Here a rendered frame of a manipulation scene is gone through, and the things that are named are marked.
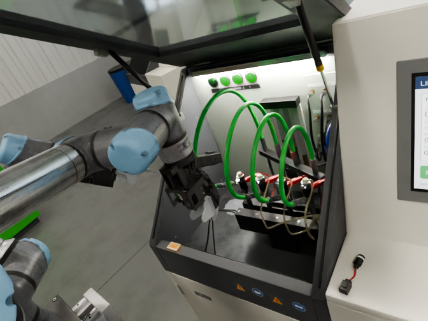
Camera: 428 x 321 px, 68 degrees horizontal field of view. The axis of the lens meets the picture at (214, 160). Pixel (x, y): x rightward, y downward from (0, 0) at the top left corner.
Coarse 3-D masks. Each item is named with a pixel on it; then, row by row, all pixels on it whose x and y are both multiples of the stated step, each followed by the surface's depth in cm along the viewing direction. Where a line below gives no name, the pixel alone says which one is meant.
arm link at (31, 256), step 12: (0, 240) 92; (12, 240) 94; (24, 240) 98; (36, 240) 99; (0, 252) 90; (12, 252) 91; (24, 252) 93; (36, 252) 96; (48, 252) 100; (12, 264) 90; (24, 264) 91; (36, 264) 93; (36, 276) 92; (36, 288) 92
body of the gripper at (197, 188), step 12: (192, 156) 68; (168, 168) 68; (180, 168) 67; (168, 180) 69; (180, 180) 68; (192, 180) 71; (204, 180) 72; (168, 192) 72; (180, 192) 68; (192, 192) 68; (204, 192) 72; (192, 204) 69
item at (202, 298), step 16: (192, 288) 128; (208, 288) 119; (192, 304) 140; (208, 304) 130; (224, 304) 120; (240, 304) 112; (256, 304) 106; (208, 320) 142; (224, 320) 131; (240, 320) 122; (256, 320) 113; (272, 320) 106; (288, 320) 100
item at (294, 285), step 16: (176, 256) 117; (192, 256) 112; (208, 256) 109; (176, 272) 127; (192, 272) 118; (208, 272) 110; (224, 272) 104; (240, 272) 99; (256, 272) 97; (272, 272) 95; (224, 288) 111; (256, 288) 98; (272, 288) 93; (288, 288) 89; (304, 288) 87; (272, 304) 99; (288, 304) 94; (304, 304) 89; (304, 320) 94
